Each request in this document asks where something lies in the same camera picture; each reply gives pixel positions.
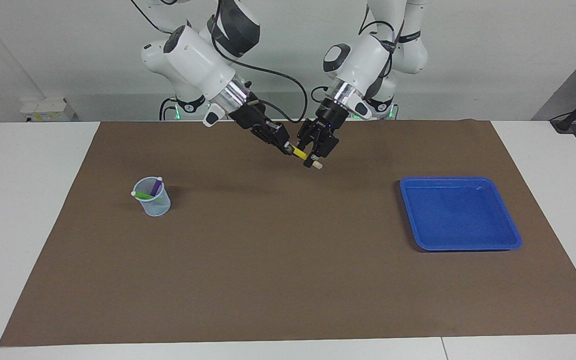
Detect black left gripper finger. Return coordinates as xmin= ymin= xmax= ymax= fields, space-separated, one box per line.
xmin=308 ymin=132 xmax=340 ymax=166
xmin=297 ymin=121 xmax=319 ymax=150

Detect yellow highlighter pen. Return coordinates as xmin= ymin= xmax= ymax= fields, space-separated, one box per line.
xmin=290 ymin=144 xmax=324 ymax=170

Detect blue plastic tray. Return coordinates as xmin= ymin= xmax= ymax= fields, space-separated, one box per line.
xmin=399 ymin=176 xmax=523 ymax=252

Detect brown table mat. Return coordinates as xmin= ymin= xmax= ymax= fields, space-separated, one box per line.
xmin=0 ymin=119 xmax=576 ymax=348

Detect translucent plastic pen cup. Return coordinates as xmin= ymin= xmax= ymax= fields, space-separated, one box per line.
xmin=132 ymin=176 xmax=172 ymax=218

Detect white power strip box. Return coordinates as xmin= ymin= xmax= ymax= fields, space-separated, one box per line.
xmin=19 ymin=96 xmax=76 ymax=123

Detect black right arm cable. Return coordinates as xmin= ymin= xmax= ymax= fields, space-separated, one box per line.
xmin=210 ymin=0 xmax=310 ymax=126

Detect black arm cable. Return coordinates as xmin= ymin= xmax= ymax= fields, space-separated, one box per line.
xmin=210 ymin=0 xmax=310 ymax=126
xmin=310 ymin=4 xmax=395 ymax=108

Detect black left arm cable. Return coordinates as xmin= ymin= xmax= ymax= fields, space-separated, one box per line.
xmin=310 ymin=4 xmax=395 ymax=108

